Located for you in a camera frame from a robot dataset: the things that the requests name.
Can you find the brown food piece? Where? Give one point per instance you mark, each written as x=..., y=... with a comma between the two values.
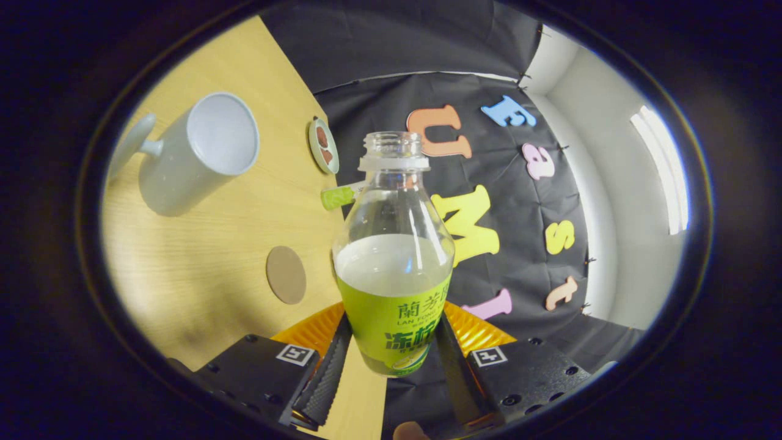
x=328, y=156
x=322, y=135

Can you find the pale grey cup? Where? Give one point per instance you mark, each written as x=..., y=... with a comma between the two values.
x=177, y=177

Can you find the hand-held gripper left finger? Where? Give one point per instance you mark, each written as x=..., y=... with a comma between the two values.
x=324, y=379

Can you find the wooden table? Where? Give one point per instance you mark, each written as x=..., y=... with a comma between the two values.
x=214, y=275

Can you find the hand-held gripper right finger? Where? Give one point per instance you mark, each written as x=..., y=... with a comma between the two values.
x=458, y=382

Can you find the round brown coaster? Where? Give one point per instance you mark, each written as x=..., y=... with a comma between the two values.
x=286, y=275

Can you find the capped green label bottle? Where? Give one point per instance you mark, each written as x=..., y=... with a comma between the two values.
x=336, y=197

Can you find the green label juice bottle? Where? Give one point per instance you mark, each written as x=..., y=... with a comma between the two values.
x=394, y=330

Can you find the pale green plate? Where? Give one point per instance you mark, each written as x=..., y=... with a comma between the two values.
x=319, y=160

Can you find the ceiling light panel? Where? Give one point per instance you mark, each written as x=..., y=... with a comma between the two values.
x=663, y=171

